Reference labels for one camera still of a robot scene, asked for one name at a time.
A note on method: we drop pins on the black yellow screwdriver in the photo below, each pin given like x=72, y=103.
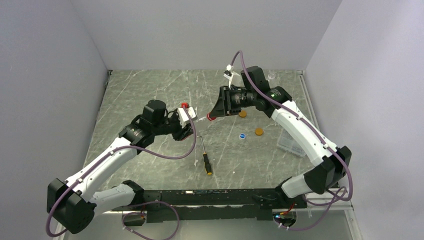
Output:
x=207, y=165

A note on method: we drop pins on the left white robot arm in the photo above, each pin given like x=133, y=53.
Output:
x=76, y=201

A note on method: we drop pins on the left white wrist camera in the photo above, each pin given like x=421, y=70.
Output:
x=185, y=113

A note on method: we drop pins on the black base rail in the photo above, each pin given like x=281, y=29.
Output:
x=214, y=204

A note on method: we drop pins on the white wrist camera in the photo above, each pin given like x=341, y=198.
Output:
x=234, y=78
x=185, y=113

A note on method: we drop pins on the aluminium frame rail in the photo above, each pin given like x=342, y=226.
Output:
x=61, y=230

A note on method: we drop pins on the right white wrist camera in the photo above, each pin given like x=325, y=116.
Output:
x=234, y=78

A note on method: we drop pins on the clear plastic box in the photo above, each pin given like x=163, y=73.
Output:
x=287, y=143

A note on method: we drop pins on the red bottle cap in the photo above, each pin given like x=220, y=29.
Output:
x=209, y=117

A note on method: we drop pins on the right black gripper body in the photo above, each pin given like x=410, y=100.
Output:
x=239, y=99

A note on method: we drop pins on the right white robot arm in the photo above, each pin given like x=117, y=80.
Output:
x=251, y=89

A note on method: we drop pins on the orange bottle cap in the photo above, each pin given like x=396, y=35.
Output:
x=242, y=114
x=259, y=131

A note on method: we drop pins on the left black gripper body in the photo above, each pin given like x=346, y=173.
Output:
x=174, y=127

